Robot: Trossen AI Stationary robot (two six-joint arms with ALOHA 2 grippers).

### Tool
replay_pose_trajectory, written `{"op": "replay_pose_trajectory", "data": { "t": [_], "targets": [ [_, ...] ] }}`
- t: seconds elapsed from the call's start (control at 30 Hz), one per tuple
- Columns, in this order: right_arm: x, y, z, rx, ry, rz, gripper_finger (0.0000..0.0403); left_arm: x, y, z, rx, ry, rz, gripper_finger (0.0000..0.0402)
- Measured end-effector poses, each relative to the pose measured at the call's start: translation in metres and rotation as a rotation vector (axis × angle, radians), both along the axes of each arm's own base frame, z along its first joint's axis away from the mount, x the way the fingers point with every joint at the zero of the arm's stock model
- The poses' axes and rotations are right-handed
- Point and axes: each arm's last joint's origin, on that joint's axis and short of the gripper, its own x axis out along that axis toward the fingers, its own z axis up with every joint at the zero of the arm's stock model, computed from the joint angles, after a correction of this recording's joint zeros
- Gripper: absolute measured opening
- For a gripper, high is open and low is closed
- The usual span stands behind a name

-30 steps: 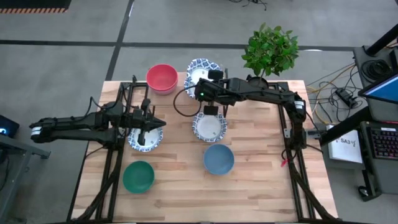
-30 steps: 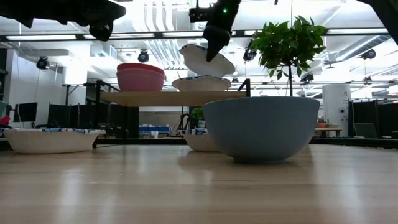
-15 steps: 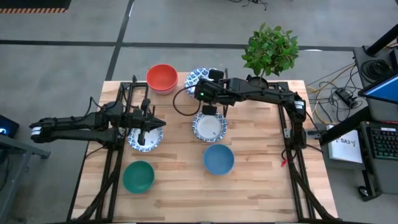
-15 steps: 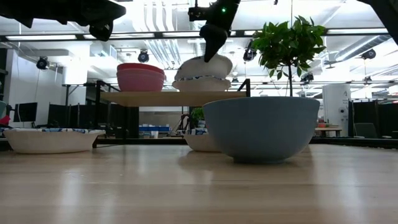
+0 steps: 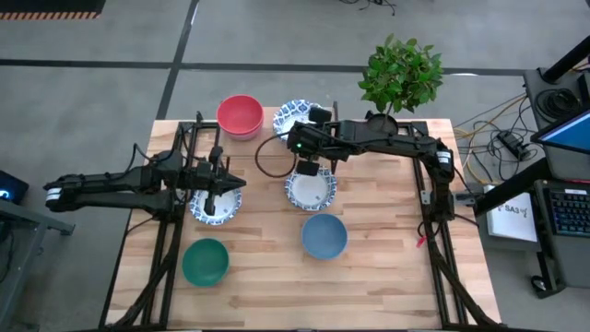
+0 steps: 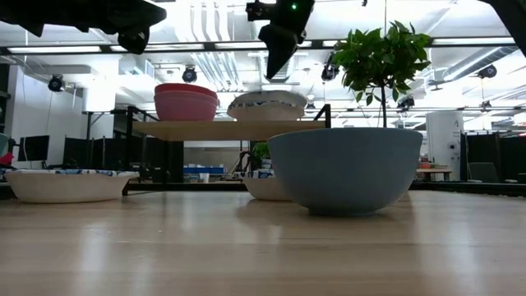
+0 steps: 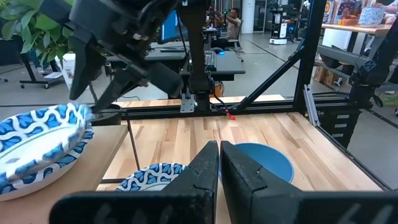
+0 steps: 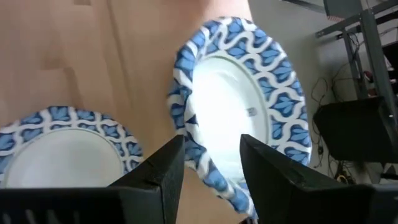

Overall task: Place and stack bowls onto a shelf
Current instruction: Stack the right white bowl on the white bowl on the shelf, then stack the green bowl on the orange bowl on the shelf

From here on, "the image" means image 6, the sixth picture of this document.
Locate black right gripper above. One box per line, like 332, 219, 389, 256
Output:
246, 0, 316, 80

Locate dark red bowl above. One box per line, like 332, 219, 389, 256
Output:
154, 82, 219, 99

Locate pink bowl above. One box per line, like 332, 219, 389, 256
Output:
153, 90, 220, 122

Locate cream bowl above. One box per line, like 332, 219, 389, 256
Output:
240, 169, 293, 202

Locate black ceiling spotlight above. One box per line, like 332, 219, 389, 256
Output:
396, 95, 417, 111
477, 64, 499, 81
47, 74, 67, 93
321, 52, 340, 82
182, 66, 199, 85

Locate potted green tree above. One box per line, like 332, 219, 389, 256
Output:
331, 20, 432, 129

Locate small potted plant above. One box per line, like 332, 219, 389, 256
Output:
251, 141, 273, 170

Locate plain light blue bowl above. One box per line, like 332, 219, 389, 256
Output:
267, 127, 424, 218

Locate blue storage boxes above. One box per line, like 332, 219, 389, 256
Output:
183, 165, 227, 175

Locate black office partition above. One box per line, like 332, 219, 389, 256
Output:
61, 136, 124, 170

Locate black desk monitor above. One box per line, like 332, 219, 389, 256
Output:
16, 135, 51, 163

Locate white round column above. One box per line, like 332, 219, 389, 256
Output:
425, 110, 465, 183

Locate wooden side table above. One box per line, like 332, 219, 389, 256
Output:
415, 162, 454, 183

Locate grey office chair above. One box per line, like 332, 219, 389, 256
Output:
468, 161, 501, 184

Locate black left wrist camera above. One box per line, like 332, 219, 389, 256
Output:
117, 26, 151, 55

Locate wooden shelf black frame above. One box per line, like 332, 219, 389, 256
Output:
122, 104, 332, 197

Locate black table edge rail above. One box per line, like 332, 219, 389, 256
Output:
0, 179, 526, 199

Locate black partition wall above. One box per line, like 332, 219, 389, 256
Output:
459, 130, 526, 183

